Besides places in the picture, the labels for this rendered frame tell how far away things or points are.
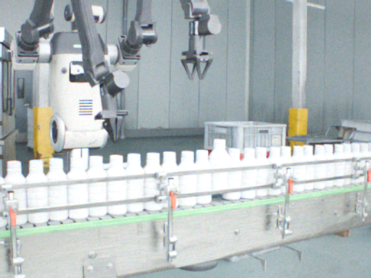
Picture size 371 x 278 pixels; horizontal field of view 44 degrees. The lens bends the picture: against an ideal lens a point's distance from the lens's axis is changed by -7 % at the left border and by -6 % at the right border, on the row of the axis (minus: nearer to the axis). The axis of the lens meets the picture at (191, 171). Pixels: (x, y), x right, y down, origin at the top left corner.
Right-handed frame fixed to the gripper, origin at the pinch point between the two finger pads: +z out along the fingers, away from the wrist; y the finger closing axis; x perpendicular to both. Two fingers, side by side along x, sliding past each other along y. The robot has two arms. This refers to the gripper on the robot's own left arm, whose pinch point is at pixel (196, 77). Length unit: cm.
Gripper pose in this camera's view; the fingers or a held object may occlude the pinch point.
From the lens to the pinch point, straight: 168.9
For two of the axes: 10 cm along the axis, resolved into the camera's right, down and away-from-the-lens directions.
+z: -0.2, 9.9, 1.5
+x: -8.4, 0.7, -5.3
